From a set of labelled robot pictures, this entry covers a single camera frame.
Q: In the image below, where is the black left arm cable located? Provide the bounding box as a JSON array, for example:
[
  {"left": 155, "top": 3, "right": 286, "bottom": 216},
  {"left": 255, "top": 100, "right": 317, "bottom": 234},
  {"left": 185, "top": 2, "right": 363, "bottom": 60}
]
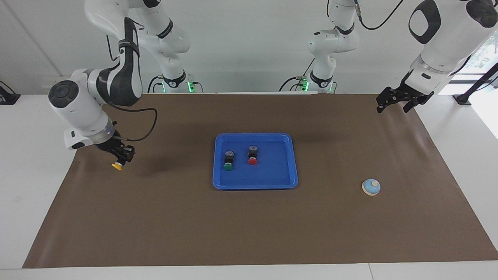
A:
[{"left": 353, "top": 0, "right": 403, "bottom": 31}]

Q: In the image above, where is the black slanted stand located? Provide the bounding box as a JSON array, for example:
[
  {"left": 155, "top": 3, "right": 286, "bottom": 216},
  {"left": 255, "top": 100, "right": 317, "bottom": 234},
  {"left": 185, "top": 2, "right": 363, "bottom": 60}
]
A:
[{"left": 452, "top": 62, "right": 498, "bottom": 105}]

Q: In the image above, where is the blue call bell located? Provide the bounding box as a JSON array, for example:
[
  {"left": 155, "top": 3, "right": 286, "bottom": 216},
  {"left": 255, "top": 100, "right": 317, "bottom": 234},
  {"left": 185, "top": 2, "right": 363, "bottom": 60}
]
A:
[{"left": 361, "top": 178, "right": 381, "bottom": 196}]

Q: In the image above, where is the brown table mat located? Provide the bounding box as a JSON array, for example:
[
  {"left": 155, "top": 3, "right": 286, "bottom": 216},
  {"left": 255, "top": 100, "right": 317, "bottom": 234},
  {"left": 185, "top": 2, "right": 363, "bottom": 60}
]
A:
[{"left": 22, "top": 93, "right": 498, "bottom": 269}]

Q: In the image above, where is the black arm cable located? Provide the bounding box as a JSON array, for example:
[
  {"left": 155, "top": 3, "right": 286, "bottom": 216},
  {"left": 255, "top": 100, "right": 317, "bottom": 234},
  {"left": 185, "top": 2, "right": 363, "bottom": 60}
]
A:
[
  {"left": 353, "top": 0, "right": 403, "bottom": 31},
  {"left": 106, "top": 34, "right": 158, "bottom": 142}
]

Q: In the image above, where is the blue plastic tray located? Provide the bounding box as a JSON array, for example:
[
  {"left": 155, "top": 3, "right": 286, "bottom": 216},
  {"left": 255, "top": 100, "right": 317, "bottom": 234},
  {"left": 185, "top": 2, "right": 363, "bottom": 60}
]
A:
[{"left": 212, "top": 133, "right": 299, "bottom": 190}]

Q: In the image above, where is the black desk bracket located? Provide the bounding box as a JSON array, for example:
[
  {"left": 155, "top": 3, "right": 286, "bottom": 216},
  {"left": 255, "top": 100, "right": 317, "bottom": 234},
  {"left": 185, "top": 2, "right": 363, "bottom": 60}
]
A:
[{"left": 0, "top": 80, "right": 21, "bottom": 105}]

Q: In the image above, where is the white wall socket box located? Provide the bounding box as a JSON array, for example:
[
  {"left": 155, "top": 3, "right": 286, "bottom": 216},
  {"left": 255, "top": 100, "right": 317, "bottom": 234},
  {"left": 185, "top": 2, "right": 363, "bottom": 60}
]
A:
[{"left": 42, "top": 75, "right": 85, "bottom": 95}]

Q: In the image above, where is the black left base cable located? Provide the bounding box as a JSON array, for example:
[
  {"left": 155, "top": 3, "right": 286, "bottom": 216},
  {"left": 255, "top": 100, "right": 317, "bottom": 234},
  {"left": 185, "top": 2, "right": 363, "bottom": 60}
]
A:
[{"left": 279, "top": 58, "right": 316, "bottom": 93}]

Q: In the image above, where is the bright window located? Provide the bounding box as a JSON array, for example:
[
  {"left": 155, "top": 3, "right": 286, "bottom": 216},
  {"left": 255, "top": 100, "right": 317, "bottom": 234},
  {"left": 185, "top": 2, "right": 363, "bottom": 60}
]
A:
[{"left": 447, "top": 33, "right": 498, "bottom": 84}]

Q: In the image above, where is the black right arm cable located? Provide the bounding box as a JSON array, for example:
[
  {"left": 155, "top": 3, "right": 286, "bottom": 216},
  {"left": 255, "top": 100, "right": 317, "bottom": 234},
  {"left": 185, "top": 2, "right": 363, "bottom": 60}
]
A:
[{"left": 106, "top": 34, "right": 158, "bottom": 142}]

